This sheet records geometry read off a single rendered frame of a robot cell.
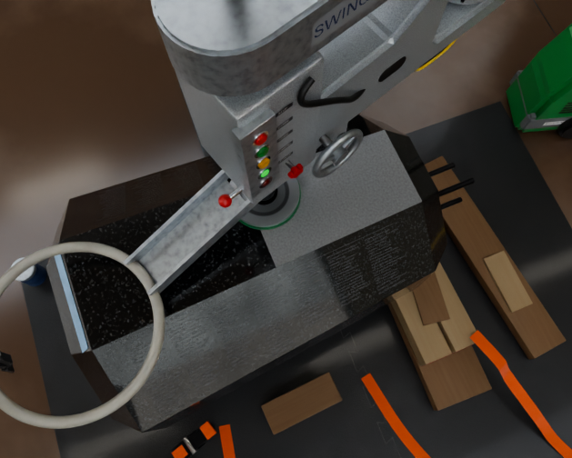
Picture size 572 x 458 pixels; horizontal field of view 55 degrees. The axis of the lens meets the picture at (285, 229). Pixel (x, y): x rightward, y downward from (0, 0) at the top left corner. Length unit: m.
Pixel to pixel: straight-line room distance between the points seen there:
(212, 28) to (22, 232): 2.07
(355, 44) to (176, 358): 1.01
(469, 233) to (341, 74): 1.50
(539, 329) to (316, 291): 1.17
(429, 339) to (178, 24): 1.71
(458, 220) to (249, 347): 1.23
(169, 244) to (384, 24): 0.79
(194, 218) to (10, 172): 1.56
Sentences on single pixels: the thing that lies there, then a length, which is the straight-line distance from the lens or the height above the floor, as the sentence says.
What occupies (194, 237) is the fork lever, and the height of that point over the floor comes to 0.96.
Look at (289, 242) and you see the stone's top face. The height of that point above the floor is 0.85.
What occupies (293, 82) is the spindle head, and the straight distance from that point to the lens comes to 0.98.
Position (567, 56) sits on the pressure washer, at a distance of 2.61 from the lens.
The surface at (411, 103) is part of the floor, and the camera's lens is 2.83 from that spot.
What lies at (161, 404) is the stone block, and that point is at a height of 0.65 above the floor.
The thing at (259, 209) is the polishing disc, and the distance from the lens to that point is 1.60.
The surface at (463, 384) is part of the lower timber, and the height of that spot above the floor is 0.09.
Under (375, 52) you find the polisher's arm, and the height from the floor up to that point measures 1.41.
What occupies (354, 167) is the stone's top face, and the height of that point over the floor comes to 0.85.
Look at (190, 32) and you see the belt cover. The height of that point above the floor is 1.72.
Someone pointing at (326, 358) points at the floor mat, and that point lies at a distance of 2.37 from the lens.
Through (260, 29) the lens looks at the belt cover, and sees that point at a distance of 0.84.
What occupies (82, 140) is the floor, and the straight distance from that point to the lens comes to 2.86.
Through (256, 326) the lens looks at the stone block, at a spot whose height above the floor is 0.73.
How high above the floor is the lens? 2.38
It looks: 72 degrees down
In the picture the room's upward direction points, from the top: 3 degrees counter-clockwise
